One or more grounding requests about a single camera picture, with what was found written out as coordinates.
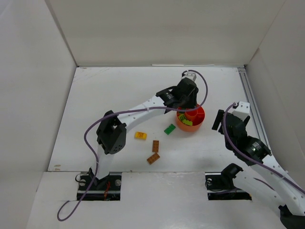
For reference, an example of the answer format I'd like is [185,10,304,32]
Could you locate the lime lego with yellow studs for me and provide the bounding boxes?
[178,114,186,122]

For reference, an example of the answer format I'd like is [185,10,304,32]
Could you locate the small lime lego brick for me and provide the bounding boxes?
[182,119,193,126]

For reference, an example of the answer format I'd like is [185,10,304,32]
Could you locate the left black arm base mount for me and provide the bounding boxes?
[75,169,122,201]

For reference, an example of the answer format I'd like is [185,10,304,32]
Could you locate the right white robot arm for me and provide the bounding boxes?
[212,104,305,229]

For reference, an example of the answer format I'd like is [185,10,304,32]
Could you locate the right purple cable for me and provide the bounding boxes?
[223,102,305,194]

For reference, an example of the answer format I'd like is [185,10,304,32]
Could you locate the yellow curved lego brick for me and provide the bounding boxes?
[134,132,147,140]

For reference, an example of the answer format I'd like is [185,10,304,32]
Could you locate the aluminium rail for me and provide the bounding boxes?
[237,67,270,148]

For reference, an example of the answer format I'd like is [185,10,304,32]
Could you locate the brown lego plate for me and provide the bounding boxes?
[152,140,160,153]
[147,153,160,165]

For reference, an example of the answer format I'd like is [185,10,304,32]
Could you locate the orange round divided container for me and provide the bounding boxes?
[176,105,205,132]

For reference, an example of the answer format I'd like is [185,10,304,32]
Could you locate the green lego plate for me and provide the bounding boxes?
[164,124,176,135]

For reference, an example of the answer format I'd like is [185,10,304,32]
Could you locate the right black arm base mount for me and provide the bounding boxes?
[205,163,252,201]

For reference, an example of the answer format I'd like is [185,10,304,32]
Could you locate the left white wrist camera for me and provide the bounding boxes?
[181,71,197,82]

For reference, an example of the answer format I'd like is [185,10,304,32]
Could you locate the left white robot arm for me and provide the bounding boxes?
[93,77,199,180]

